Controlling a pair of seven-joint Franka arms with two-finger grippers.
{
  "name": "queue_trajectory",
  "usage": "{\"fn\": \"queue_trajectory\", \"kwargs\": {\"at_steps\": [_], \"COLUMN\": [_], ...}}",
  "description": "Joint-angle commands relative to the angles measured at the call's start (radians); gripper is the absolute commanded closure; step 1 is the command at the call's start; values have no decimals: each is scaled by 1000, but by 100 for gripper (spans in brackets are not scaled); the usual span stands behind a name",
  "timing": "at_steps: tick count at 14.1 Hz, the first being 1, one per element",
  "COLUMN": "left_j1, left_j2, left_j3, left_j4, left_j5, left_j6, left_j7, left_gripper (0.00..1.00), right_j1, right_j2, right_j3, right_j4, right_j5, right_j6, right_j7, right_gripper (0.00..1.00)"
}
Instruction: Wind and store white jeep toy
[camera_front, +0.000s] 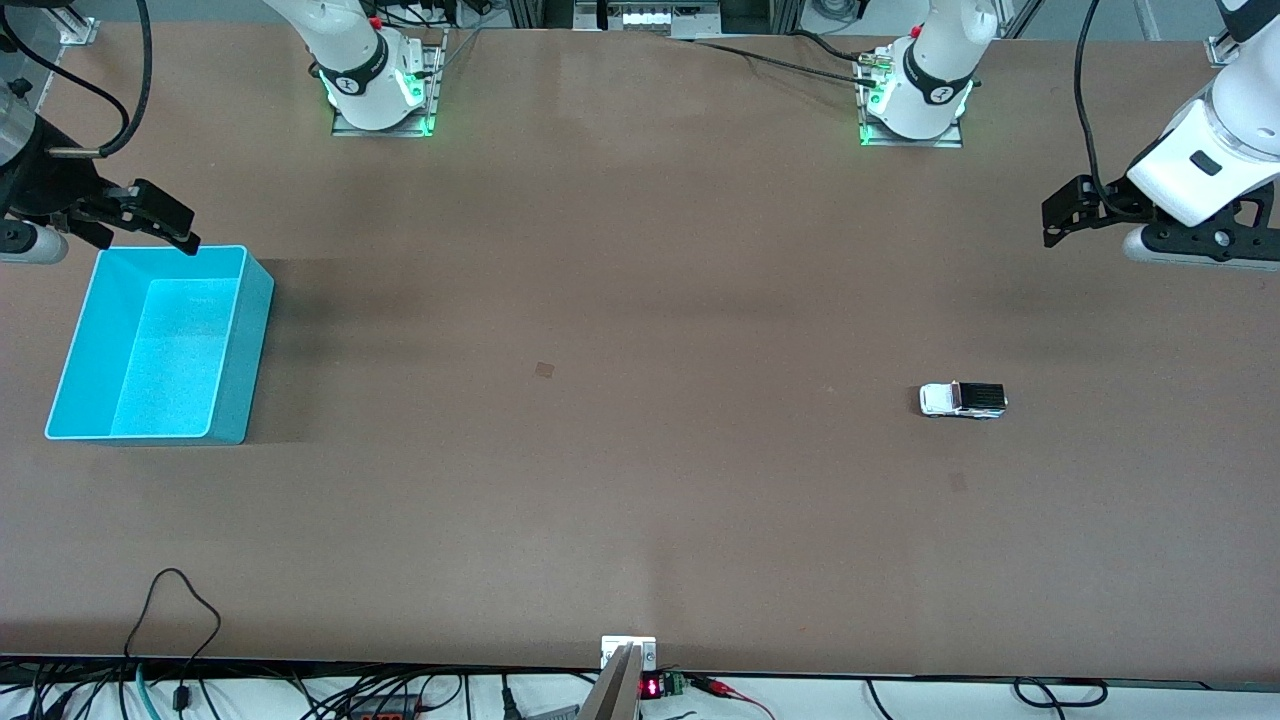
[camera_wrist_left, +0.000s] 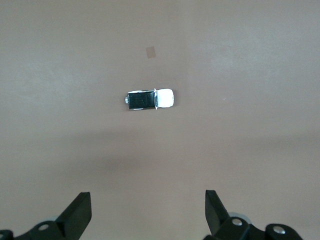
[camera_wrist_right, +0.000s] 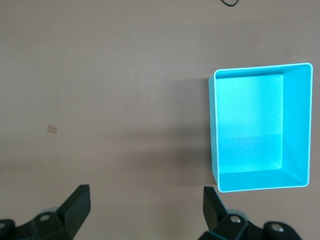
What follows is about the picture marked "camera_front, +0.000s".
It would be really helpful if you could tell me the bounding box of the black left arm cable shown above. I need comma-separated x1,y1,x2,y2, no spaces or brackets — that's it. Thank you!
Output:
1074,0,1131,216

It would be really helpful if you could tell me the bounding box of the thin black looped cable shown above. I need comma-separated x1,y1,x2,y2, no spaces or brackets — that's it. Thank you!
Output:
122,568,223,691

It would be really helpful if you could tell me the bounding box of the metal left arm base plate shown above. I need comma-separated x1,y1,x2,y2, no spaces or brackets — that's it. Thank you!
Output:
857,45,964,149

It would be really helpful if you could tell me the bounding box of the teal plastic bin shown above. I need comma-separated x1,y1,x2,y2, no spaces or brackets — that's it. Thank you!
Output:
44,244,276,446

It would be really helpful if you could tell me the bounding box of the control box with lit panel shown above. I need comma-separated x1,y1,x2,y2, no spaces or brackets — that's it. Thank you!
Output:
575,0,721,39

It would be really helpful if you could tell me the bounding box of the black cable to arm base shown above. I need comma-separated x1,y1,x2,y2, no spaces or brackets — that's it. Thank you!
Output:
690,30,886,91

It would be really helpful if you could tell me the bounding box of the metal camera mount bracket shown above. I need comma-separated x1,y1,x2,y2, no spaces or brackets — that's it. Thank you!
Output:
578,635,658,720

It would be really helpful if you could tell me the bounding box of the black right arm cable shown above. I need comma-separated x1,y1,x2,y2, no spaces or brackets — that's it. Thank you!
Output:
0,0,153,159

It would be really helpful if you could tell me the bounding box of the red black clip lead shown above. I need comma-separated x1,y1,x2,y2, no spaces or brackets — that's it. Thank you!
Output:
690,675,776,720

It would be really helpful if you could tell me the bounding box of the grey power strip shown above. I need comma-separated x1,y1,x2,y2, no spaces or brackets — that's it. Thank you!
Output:
345,695,421,720

